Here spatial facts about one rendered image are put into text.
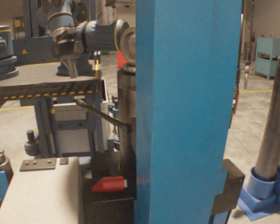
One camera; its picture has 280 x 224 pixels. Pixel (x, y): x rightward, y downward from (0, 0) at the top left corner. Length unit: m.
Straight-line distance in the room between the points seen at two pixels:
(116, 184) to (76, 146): 1.96
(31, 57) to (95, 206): 1.61
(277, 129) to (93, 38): 1.60
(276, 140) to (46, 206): 1.84
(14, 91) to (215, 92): 1.14
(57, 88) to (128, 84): 0.54
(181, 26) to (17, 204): 0.64
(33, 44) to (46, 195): 1.62
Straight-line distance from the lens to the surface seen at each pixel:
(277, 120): 2.05
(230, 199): 1.08
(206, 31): 0.44
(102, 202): 0.85
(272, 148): 2.15
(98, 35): 1.40
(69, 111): 2.59
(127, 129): 0.71
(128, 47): 0.97
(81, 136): 2.71
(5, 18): 14.78
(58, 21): 1.01
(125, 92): 0.91
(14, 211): 0.72
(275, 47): 8.74
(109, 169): 1.13
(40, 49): 2.15
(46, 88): 1.33
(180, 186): 0.56
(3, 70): 1.67
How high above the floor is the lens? 1.66
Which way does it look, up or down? 22 degrees down
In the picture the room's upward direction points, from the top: straight up
